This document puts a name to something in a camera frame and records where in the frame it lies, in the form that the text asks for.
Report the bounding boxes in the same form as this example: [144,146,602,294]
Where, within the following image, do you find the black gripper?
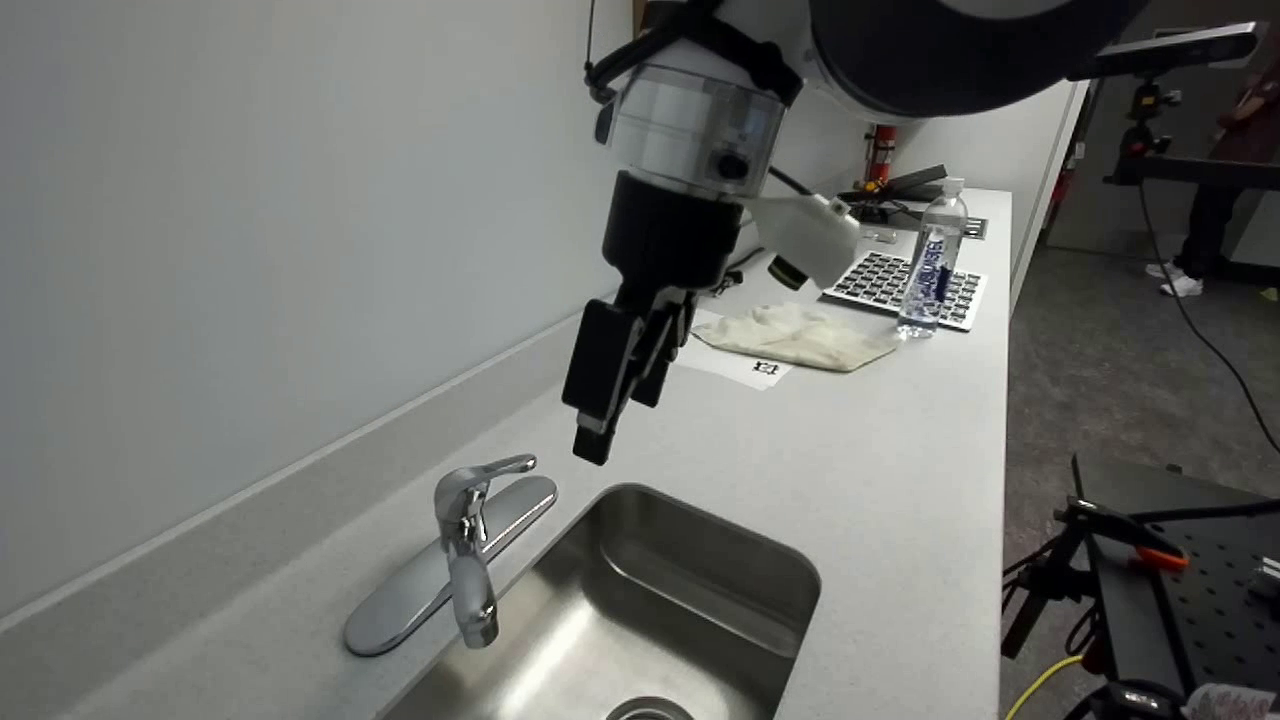
[559,173,745,463]

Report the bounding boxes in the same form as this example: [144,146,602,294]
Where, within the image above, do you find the chrome sink faucet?
[341,453,556,661]

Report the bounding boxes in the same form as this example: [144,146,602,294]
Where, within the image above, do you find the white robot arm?
[565,0,1142,463]

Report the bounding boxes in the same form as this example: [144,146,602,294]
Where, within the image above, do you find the white paper sheet with markers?
[674,337,791,393]

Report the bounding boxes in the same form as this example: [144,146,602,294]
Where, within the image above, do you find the white crumpled cloth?
[693,305,897,374]

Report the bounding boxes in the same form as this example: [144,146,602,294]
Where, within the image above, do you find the black white checkerboard calibration board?
[822,251,983,330]

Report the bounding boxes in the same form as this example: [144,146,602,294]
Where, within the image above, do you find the stainless steel sink basin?
[378,484,818,720]

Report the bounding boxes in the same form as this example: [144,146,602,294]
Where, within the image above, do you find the clear plastic water bottle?
[901,228,955,337]

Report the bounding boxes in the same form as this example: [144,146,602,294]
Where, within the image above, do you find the pile of dark tools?
[842,165,987,239]

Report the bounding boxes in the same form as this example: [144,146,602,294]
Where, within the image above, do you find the red black clamp stand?
[863,122,897,192]

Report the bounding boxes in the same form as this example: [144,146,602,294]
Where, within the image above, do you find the white sneakers of person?
[1142,265,1202,299]

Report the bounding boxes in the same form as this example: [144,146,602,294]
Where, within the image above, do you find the black robot cart table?
[1000,455,1280,720]

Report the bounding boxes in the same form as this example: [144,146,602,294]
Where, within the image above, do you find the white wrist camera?
[748,196,859,289]

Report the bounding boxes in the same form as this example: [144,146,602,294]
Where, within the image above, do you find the black camera on tripod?
[1070,21,1263,189]

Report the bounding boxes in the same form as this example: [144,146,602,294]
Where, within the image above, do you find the yellow cable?
[1000,646,1093,720]

